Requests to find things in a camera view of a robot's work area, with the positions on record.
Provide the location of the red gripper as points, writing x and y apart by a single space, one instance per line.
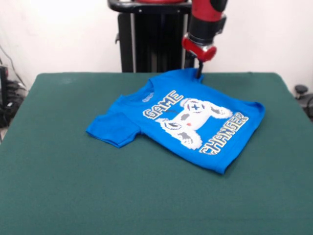
199 51

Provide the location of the blue game controller print t-shirt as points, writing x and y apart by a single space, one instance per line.
112 127

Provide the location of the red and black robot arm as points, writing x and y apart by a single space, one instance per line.
207 19

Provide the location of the black office chair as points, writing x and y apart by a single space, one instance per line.
305 98

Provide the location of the dark green table cloth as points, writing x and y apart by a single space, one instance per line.
97 195

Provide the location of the black computer box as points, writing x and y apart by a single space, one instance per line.
3 83

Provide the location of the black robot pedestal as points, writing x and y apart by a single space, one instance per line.
156 36

